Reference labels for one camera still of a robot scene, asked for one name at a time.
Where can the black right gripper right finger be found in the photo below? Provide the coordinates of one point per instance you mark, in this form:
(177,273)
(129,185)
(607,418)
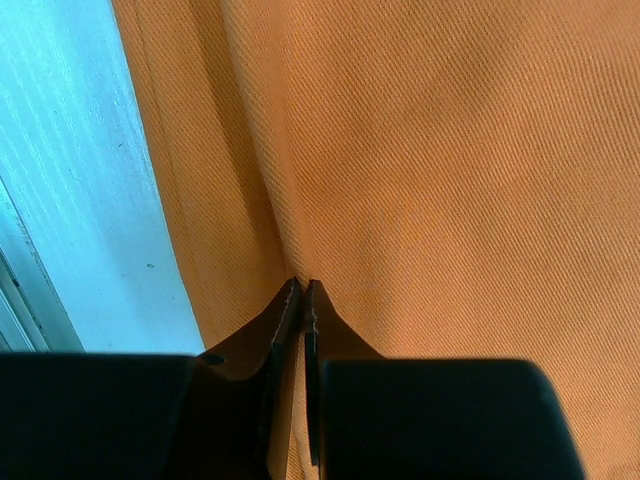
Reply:
(373,417)

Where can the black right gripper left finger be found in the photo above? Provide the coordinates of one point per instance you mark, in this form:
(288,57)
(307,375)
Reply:
(223,414)

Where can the orange trousers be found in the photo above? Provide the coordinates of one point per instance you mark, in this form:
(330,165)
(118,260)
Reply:
(462,176)

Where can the aluminium table frame rail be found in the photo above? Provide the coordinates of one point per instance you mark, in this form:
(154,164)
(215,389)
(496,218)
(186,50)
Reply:
(33,318)

